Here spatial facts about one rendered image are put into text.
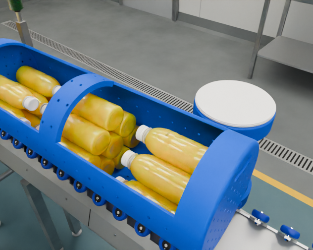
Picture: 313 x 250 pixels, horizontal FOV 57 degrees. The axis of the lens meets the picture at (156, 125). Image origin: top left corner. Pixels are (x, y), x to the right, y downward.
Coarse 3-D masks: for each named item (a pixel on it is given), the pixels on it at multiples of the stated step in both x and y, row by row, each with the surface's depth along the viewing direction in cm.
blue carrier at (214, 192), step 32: (0, 64) 98; (32, 64) 108; (64, 64) 94; (64, 96) 70; (128, 96) 85; (32, 128) 73; (192, 128) 77; (224, 128) 63; (64, 160) 69; (224, 160) 53; (256, 160) 69; (96, 192) 69; (128, 192) 59; (192, 192) 52; (224, 192) 50; (160, 224) 56; (192, 224) 52; (224, 224) 66
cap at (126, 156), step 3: (129, 150) 69; (126, 153) 68; (129, 153) 68; (132, 153) 68; (123, 156) 67; (126, 156) 67; (129, 156) 67; (123, 159) 67; (126, 159) 67; (123, 162) 67; (126, 162) 67; (123, 165) 69; (126, 165) 67
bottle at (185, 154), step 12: (144, 132) 68; (156, 132) 65; (168, 132) 65; (156, 144) 64; (168, 144) 63; (180, 144) 62; (192, 144) 62; (156, 156) 66; (168, 156) 63; (180, 156) 61; (192, 156) 60; (180, 168) 63; (192, 168) 60
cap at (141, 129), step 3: (141, 126) 69; (144, 126) 69; (147, 126) 70; (138, 129) 69; (141, 129) 68; (144, 129) 68; (138, 132) 68; (141, 132) 68; (138, 135) 69; (141, 135) 68; (138, 138) 69; (141, 138) 68
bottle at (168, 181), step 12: (132, 156) 67; (144, 156) 65; (132, 168) 65; (144, 168) 63; (156, 168) 62; (168, 168) 62; (144, 180) 63; (156, 180) 61; (168, 180) 60; (180, 180) 59; (156, 192) 63; (168, 192) 60; (180, 192) 58
